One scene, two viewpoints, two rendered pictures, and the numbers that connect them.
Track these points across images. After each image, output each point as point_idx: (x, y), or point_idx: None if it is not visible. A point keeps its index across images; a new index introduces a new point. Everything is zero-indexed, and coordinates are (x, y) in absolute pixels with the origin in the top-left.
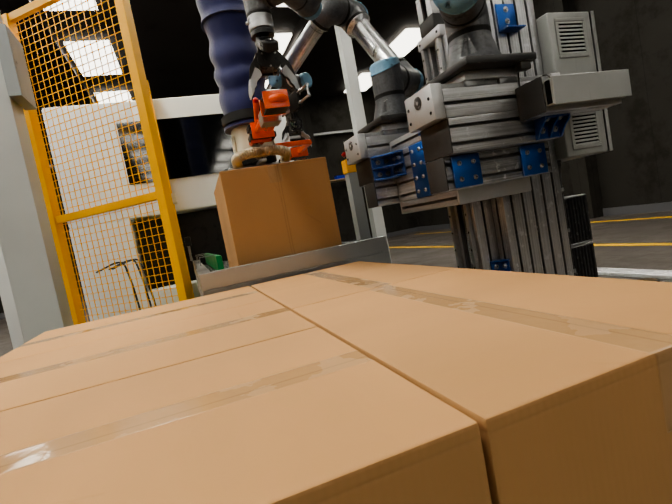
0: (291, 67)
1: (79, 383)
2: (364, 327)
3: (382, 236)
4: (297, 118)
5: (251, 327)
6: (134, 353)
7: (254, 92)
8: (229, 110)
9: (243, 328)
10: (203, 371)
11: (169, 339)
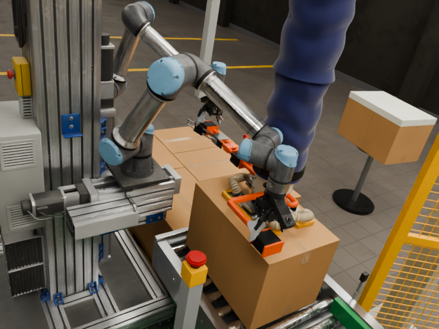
0: (198, 111)
1: (213, 149)
2: (162, 149)
3: (157, 235)
4: (260, 196)
5: (190, 159)
6: (214, 157)
7: (217, 121)
8: None
9: (192, 159)
10: (188, 145)
11: (211, 161)
